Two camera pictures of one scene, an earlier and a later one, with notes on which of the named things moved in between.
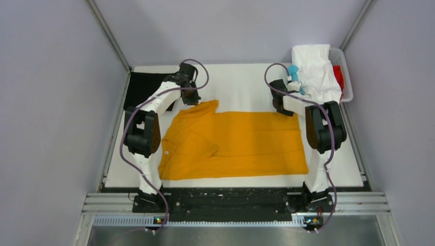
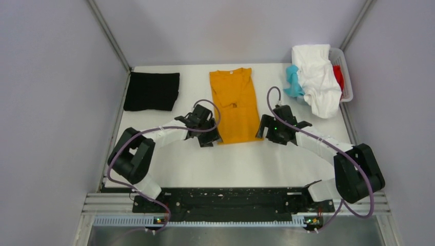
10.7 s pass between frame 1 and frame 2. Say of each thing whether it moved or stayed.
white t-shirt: stayed
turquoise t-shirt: stayed
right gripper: moved
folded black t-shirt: stayed
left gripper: moved
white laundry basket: stayed
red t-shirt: stayed
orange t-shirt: moved
